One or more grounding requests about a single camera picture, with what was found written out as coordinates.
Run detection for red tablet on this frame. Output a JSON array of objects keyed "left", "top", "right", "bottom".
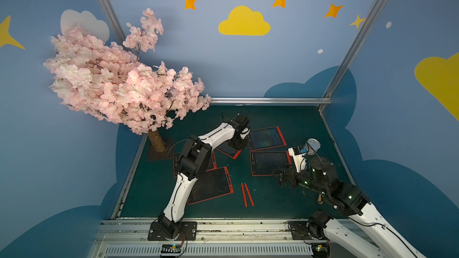
[
  {"left": 249, "top": 127, "right": 286, "bottom": 151},
  {"left": 188, "top": 167, "right": 234, "bottom": 205},
  {"left": 216, "top": 142, "right": 241, "bottom": 160},
  {"left": 250, "top": 151, "right": 292, "bottom": 176},
  {"left": 173, "top": 152, "right": 217, "bottom": 178}
]

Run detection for red stylus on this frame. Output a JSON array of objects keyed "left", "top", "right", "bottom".
[
  {"left": 241, "top": 183, "right": 248, "bottom": 208},
  {"left": 243, "top": 183, "right": 255, "bottom": 207}
]

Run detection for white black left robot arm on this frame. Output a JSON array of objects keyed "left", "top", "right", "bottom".
[{"left": 157, "top": 113, "right": 250, "bottom": 239}]

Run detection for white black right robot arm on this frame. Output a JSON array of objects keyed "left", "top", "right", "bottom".
[{"left": 271, "top": 154, "right": 423, "bottom": 258}]

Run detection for silver tin can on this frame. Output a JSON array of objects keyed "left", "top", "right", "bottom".
[{"left": 304, "top": 138, "right": 321, "bottom": 155}]

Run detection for small circuit board right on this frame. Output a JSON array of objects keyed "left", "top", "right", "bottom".
[{"left": 311, "top": 244, "right": 330, "bottom": 258}]

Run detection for small circuit board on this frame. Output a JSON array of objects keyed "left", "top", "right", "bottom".
[
  {"left": 159, "top": 244, "right": 182, "bottom": 258},
  {"left": 311, "top": 244, "right": 330, "bottom": 258}
]

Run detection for small circuit board left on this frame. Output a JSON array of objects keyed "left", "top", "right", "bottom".
[{"left": 159, "top": 244, "right": 182, "bottom": 258}]

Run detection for pink cherry blossom tree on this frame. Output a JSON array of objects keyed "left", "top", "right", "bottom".
[{"left": 44, "top": 9, "right": 210, "bottom": 152}]

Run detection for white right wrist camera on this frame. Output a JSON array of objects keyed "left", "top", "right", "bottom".
[{"left": 288, "top": 146, "right": 308, "bottom": 173}]

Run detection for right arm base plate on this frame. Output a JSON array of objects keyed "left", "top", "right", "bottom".
[{"left": 288, "top": 220, "right": 327, "bottom": 240}]

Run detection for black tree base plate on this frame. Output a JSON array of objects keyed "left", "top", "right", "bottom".
[{"left": 147, "top": 138, "right": 175, "bottom": 161}]

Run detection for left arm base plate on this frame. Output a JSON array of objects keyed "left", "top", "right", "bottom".
[{"left": 147, "top": 221, "right": 197, "bottom": 241}]

